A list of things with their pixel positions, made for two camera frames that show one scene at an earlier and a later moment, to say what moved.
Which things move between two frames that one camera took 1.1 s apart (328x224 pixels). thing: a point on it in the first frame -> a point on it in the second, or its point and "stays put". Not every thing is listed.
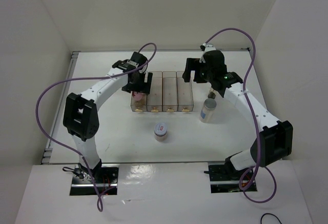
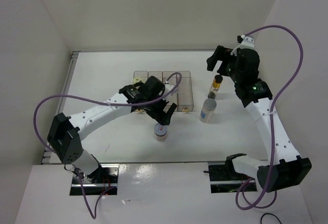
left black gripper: x=146 y=88 -> x=160 y=116
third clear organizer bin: x=169 y=94 stays put
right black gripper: x=193 y=64 -> x=224 y=54
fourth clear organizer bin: x=184 y=94 stays put
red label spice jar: x=160 y=130 stays put
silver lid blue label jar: x=207 y=112 stays put
